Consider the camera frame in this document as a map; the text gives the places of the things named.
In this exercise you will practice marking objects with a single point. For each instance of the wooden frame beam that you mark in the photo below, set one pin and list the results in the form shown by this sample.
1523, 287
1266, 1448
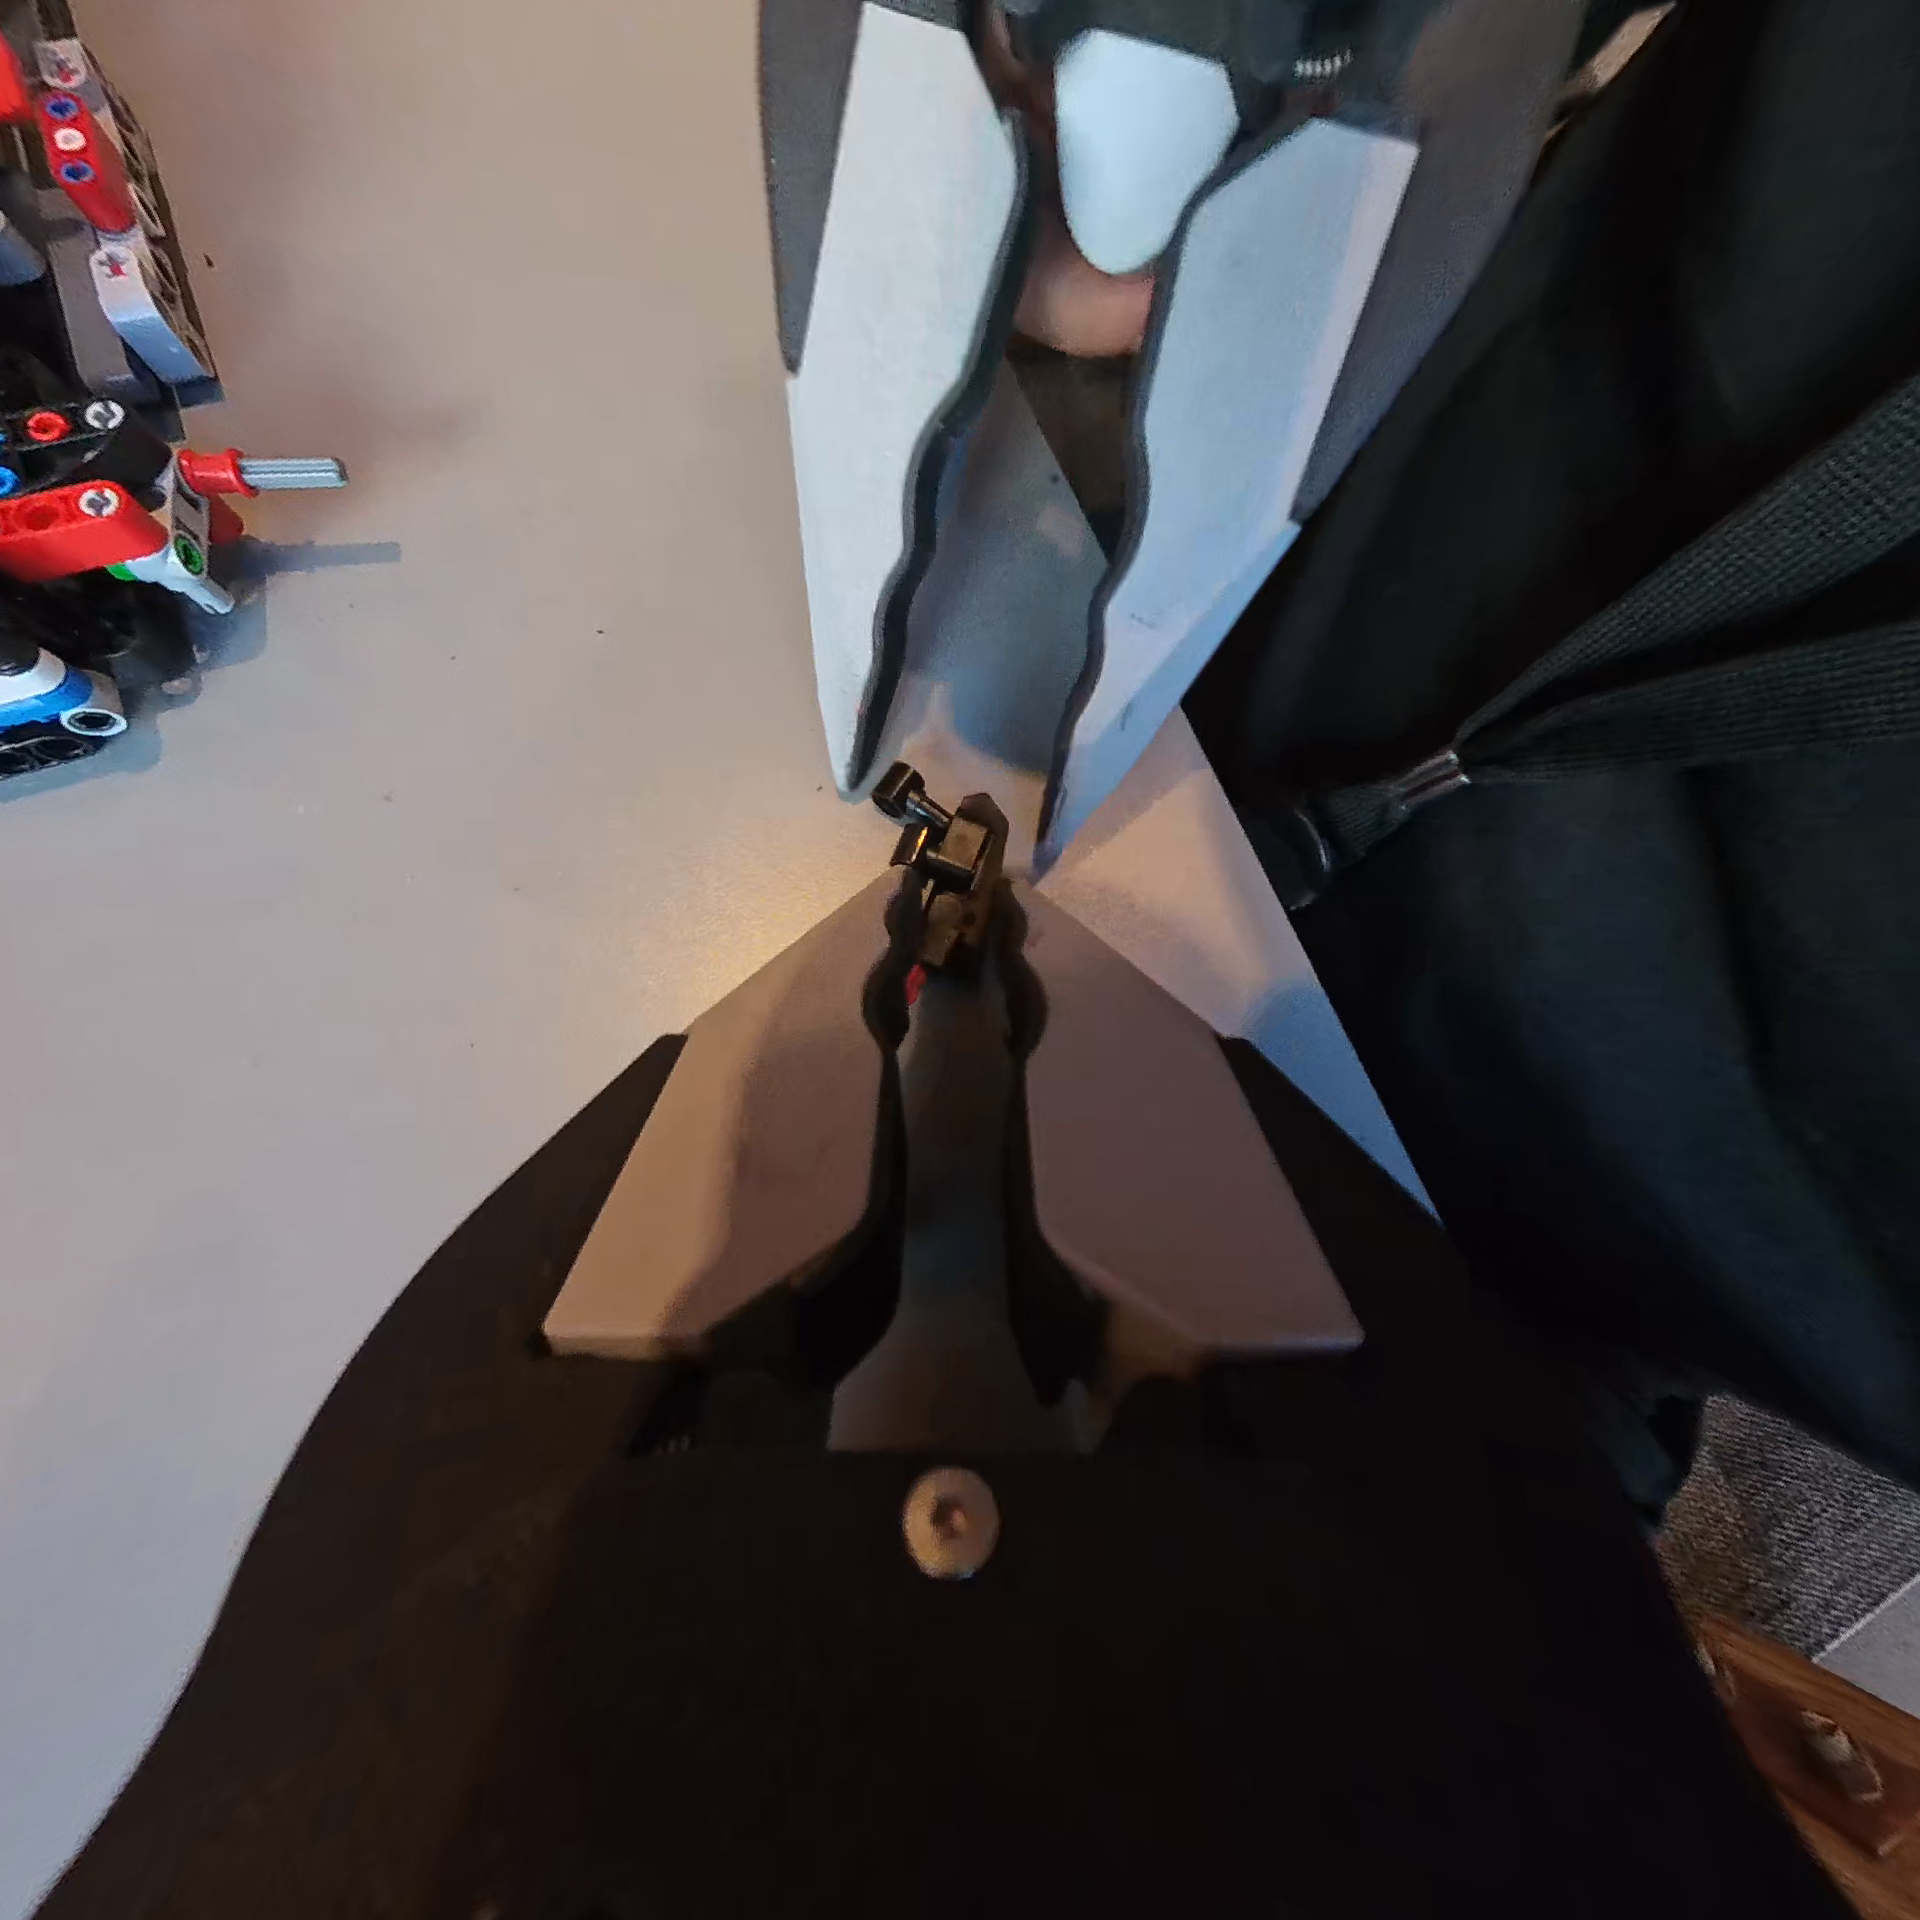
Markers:
1800, 1757

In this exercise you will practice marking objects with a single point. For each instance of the grey desk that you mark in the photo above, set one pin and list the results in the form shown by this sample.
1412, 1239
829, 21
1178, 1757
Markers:
376, 902

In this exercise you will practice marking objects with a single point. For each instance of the black hinged brick piece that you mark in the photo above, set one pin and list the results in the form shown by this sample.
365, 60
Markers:
954, 886

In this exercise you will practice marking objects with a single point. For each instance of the small black pin connector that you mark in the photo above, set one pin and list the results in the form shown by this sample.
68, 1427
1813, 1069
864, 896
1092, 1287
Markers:
906, 788

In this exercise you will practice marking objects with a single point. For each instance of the toy brick car model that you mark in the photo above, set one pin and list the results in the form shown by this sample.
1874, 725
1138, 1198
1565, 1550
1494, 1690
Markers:
75, 511

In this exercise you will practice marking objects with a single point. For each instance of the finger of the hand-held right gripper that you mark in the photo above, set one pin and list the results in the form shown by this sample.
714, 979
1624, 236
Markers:
1259, 376
901, 270

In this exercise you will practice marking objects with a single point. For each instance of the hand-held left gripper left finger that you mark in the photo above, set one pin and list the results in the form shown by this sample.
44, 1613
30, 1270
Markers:
733, 1172

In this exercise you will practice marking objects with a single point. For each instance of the person's right hand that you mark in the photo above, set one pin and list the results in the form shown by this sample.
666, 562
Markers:
1078, 307

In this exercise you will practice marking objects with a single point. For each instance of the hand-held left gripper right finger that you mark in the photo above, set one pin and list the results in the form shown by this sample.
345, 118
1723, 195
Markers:
1185, 1186

